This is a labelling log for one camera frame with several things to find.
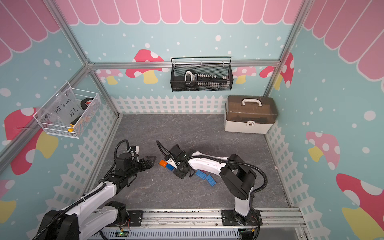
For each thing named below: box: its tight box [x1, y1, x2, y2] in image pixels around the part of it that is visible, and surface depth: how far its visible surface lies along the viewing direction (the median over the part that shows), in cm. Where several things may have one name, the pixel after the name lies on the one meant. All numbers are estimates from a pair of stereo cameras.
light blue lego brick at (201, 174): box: [195, 170, 207, 180], surface depth 89 cm
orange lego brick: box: [158, 159, 168, 168], surface depth 94 cm
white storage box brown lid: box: [224, 95, 279, 134], surface depth 101 cm
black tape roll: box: [80, 97, 94, 111], surface depth 81 cm
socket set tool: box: [184, 70, 230, 90], surface depth 91 cm
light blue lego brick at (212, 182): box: [205, 174, 217, 187], surface depth 87 cm
